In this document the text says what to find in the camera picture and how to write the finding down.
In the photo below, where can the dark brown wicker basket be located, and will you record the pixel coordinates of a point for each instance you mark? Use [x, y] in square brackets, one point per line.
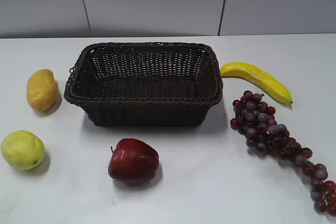
[145, 83]

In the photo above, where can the red apple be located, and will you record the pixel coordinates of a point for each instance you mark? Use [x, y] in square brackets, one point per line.
[133, 162]

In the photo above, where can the yellow mango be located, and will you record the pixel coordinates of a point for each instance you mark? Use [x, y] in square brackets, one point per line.
[42, 90]

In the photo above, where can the green-yellow lemon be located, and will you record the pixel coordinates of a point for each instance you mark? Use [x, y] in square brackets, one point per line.
[22, 150]

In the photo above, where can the yellow banana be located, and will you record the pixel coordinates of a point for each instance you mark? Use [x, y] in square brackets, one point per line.
[258, 77]

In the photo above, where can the purple grape bunch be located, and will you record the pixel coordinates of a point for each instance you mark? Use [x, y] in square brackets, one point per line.
[255, 119]

